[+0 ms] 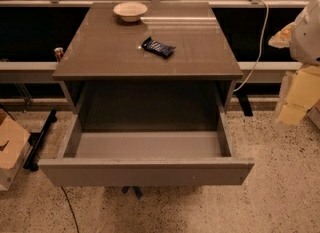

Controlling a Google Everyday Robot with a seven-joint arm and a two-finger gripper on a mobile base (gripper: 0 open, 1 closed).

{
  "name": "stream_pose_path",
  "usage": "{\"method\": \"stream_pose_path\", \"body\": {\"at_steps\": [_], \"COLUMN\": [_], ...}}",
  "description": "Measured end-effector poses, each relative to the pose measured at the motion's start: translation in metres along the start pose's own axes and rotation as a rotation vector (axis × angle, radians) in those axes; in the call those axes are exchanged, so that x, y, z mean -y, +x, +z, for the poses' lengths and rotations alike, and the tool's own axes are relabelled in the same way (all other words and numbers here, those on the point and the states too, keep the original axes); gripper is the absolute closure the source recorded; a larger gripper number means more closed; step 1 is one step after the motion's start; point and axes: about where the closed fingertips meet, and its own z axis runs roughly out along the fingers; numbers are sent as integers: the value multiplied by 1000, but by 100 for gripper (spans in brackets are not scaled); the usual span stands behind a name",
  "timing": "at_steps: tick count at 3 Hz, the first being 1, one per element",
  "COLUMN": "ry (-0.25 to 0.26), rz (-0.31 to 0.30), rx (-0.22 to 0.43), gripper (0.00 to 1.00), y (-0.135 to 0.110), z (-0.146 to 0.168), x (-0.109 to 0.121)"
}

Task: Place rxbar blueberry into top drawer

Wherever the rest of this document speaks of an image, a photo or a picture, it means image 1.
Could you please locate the red soda can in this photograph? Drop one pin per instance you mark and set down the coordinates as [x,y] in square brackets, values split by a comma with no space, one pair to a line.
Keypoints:
[59,53]

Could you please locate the black metal floor stand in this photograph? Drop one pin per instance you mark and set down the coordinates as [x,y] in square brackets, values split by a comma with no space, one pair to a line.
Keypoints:
[36,140]

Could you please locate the cardboard box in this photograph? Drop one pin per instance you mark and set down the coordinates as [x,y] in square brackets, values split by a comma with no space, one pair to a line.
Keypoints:
[13,149]

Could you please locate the dark blue rxbar wrapper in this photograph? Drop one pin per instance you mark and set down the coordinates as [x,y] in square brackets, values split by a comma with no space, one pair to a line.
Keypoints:
[157,48]

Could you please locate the blue tape cross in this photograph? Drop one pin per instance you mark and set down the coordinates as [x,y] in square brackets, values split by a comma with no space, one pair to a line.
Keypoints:
[137,191]

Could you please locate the grey cabinet with top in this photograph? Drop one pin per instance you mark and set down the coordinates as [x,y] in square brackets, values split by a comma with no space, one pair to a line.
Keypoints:
[115,85]

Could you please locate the open grey top drawer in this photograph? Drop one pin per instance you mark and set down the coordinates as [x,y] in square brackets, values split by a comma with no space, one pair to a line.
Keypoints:
[189,158]

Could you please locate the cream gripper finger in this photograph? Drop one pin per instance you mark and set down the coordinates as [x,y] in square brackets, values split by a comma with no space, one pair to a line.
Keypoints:
[299,92]
[282,38]

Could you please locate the white ceramic bowl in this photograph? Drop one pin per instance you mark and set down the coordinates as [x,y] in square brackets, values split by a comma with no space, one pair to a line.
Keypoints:
[130,11]

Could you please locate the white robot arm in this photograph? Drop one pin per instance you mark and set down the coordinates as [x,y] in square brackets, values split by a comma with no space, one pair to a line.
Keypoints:
[305,36]

